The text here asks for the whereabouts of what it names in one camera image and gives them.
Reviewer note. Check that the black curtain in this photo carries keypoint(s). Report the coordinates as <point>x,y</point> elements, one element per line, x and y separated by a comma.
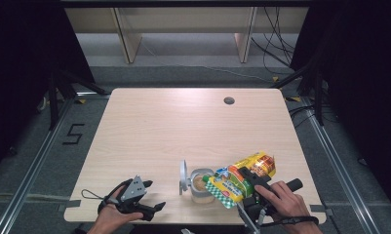
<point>17,65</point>
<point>365,71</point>

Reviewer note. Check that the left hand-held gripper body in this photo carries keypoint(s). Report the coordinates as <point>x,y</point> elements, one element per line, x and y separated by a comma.
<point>133,191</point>

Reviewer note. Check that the colourful printed refill pouch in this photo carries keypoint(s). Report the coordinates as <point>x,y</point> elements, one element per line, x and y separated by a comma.
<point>238,182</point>

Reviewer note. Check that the aluminium floor rail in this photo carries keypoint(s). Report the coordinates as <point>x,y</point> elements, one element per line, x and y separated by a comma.
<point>37,152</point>
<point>339,162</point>

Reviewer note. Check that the person's left hand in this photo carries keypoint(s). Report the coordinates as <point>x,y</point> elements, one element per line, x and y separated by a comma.
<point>110,216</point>

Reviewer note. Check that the person's right hand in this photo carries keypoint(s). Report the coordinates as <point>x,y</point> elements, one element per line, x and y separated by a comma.
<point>285,201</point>

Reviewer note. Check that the black metal stand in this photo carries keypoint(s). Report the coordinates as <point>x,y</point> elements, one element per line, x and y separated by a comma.
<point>58,94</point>
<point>308,81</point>

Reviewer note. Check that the glass jar with grey lid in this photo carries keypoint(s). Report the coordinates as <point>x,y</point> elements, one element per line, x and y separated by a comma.
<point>199,187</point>

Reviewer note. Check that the beige wooden desk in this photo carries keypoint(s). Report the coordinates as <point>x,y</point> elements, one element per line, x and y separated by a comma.
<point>183,19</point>

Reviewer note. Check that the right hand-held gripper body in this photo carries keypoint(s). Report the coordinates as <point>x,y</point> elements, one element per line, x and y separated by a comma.
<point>253,208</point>

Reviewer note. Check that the grey tape strip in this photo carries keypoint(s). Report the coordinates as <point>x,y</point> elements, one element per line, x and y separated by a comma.
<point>321,210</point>
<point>72,203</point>

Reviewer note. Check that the yellow tape piece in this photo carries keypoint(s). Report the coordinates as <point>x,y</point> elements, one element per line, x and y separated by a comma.
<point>81,101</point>
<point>276,78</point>
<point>293,98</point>

